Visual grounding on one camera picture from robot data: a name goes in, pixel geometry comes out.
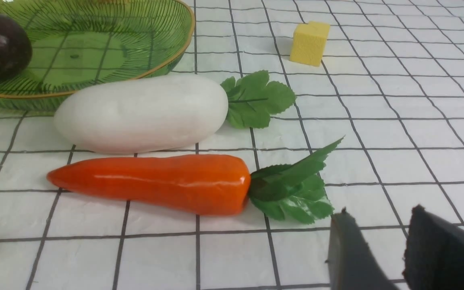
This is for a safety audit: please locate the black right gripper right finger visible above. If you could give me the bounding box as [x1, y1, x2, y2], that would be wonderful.
[403, 205, 464, 290]

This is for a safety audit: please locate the orange carrot with leaves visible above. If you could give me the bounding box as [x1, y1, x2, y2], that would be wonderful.
[46, 139, 341, 224]

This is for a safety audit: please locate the green glass leaf plate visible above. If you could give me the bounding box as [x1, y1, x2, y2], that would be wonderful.
[0, 0, 195, 111]

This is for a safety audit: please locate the yellow foam cube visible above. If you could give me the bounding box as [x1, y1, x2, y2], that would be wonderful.
[289, 21, 330, 67]

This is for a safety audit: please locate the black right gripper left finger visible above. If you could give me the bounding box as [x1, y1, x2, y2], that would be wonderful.
[327, 208, 398, 290]

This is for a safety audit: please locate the white checkered tablecloth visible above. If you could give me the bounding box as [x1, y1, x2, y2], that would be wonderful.
[0, 0, 464, 290]

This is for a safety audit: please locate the white radish with leaves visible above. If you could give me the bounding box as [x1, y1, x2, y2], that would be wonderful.
[53, 70, 296, 154]

